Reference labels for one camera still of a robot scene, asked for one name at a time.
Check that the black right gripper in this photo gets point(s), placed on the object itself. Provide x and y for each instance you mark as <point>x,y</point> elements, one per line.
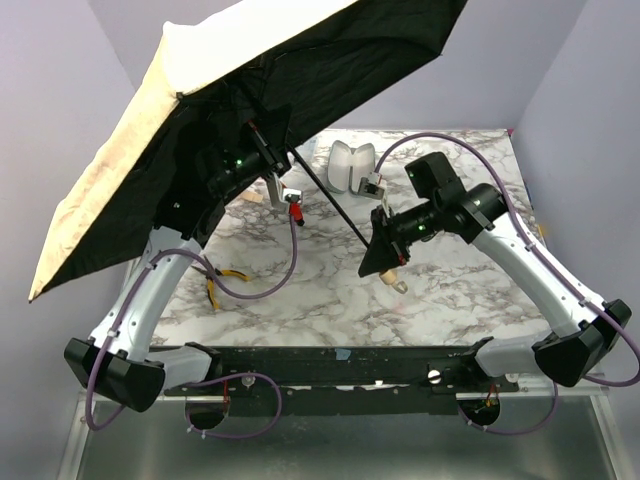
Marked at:
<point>391,237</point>

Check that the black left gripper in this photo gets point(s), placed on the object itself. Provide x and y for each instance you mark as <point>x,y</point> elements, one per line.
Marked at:
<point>270,151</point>

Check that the beige black umbrella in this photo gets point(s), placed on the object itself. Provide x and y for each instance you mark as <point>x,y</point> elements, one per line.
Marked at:
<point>323,58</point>

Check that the mint green umbrella case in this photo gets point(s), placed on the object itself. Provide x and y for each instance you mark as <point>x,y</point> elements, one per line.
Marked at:
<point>346,166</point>

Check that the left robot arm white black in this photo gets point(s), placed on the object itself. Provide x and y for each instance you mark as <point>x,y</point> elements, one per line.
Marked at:
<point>206,172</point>

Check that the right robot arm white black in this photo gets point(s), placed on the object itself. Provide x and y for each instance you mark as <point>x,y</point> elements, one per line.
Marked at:
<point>582,324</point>

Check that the clear plastic organizer box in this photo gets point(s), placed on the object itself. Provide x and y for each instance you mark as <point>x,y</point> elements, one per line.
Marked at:
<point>307,149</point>

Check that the small wooden block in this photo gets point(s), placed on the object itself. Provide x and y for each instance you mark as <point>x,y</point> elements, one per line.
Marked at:
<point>252,197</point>

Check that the red utility knife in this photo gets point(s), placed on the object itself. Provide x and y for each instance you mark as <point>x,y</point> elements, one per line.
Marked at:
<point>296,212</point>

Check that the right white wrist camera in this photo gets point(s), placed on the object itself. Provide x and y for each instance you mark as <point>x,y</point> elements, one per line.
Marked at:
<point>373,186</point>

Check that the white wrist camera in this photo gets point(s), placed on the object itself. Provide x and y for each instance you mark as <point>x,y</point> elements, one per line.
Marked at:
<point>280,196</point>
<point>373,186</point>

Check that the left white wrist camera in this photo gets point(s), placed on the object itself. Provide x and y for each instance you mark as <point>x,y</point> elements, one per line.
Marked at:
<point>280,196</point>

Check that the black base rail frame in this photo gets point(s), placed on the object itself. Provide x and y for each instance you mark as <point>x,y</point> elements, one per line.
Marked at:
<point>331,381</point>

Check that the aluminium frame rail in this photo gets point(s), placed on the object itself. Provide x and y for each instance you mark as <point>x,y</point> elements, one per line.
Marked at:
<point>76,441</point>

